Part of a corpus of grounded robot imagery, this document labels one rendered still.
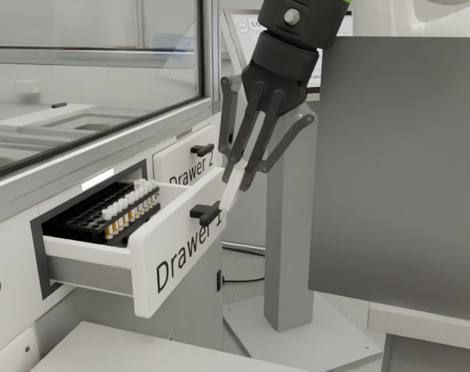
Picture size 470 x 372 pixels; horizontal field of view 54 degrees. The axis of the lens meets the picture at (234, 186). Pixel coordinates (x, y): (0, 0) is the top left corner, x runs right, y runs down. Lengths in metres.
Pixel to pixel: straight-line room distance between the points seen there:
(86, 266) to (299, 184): 1.10
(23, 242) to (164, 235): 0.17
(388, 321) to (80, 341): 0.44
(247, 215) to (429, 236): 1.79
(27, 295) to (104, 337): 0.12
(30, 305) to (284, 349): 1.26
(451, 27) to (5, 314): 0.77
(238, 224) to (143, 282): 1.91
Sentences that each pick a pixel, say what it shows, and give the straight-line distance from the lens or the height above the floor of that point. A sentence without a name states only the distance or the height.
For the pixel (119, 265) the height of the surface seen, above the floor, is 0.88.
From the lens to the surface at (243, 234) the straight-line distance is 2.46.
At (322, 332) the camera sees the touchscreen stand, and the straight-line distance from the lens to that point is 1.88.
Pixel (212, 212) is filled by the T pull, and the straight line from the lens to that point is 0.63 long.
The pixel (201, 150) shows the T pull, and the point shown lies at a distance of 0.94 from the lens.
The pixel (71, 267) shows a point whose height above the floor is 0.86.
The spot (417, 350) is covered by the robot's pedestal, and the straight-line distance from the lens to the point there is 0.82.
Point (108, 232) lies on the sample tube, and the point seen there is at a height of 0.88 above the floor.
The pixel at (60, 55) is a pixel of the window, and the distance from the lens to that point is 0.67.
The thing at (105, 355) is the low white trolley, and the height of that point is 0.76.
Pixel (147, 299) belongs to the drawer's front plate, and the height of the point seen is 0.85.
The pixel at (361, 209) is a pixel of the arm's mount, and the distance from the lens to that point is 0.68.
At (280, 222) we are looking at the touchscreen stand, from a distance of 1.63.
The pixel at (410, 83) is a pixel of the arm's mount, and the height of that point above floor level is 1.08.
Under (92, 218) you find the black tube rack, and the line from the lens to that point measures 0.68.
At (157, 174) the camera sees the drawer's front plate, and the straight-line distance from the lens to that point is 0.86.
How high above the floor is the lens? 1.16
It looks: 19 degrees down
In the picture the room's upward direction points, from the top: straight up
